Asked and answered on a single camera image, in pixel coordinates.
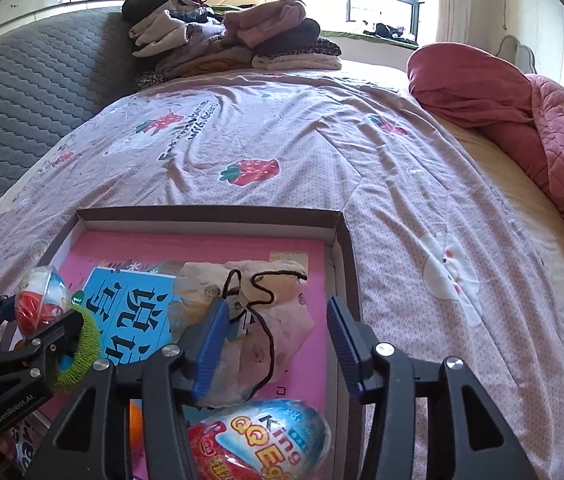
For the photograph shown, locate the beige drawstring pouch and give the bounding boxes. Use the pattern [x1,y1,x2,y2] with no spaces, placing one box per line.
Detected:
[172,259,319,408]

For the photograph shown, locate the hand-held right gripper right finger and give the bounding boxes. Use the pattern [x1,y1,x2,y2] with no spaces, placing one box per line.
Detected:
[326,296,538,480]

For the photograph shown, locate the grey quilted headboard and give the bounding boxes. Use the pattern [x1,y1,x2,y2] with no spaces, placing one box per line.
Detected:
[0,7,138,246]

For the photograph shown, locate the pink quilt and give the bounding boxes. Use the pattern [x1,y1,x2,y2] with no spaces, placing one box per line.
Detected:
[406,42,564,251]

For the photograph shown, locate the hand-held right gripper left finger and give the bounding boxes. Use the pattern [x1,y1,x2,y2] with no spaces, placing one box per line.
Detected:
[37,298,230,480]

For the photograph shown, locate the green hair scrunchie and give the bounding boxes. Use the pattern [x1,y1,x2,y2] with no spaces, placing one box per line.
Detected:
[52,305,103,393]

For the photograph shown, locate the beige bed sheet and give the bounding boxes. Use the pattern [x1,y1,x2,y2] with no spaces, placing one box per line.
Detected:
[437,115,564,281]

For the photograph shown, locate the person's left hand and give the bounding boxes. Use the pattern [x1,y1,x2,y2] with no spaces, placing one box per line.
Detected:
[0,431,19,465]

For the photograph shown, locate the shallow cardboard box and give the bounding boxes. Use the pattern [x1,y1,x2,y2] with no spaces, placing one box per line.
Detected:
[32,206,365,480]

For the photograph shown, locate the green windowsill mat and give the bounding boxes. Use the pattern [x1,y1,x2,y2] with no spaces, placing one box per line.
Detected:
[319,30,420,51]

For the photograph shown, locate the orange ball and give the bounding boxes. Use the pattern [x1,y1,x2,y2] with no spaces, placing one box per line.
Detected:
[128,402,144,448]

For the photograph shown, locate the pile of folded clothes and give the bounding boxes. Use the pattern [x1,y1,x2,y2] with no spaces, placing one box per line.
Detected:
[122,0,344,93]

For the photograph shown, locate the dark clothes on windowsill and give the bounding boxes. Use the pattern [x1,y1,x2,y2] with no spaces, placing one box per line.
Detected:
[362,22,415,43]

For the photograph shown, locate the white chair back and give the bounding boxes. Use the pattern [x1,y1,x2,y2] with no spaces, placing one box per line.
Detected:
[502,35,538,76]

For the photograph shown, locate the small red blue toy egg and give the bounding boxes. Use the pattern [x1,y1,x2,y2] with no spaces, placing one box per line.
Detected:
[16,265,70,338]

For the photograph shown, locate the large red blue toy egg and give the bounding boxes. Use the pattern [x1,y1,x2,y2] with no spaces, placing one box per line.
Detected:
[186,399,332,480]

